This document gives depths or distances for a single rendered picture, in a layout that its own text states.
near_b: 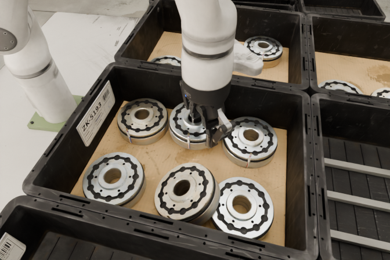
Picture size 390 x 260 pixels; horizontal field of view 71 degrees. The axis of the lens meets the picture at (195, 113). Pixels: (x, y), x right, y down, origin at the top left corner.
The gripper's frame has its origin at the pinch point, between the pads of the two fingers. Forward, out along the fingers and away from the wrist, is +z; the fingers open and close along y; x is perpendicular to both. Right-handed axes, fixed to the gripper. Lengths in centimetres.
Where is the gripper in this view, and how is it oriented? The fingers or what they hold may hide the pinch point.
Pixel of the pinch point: (204, 131)
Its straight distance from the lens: 51.3
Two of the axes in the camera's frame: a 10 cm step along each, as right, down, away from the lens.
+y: 5.3, 6.3, -5.6
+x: 8.5, -4.0, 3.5
